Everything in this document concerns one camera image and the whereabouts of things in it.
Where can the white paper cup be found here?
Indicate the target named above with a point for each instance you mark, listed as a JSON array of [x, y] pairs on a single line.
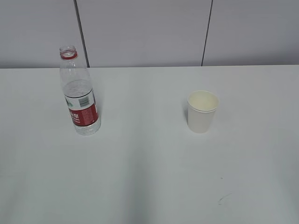
[[202, 106]]

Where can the clear water bottle red label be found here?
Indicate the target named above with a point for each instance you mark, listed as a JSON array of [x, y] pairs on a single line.
[[78, 92]]

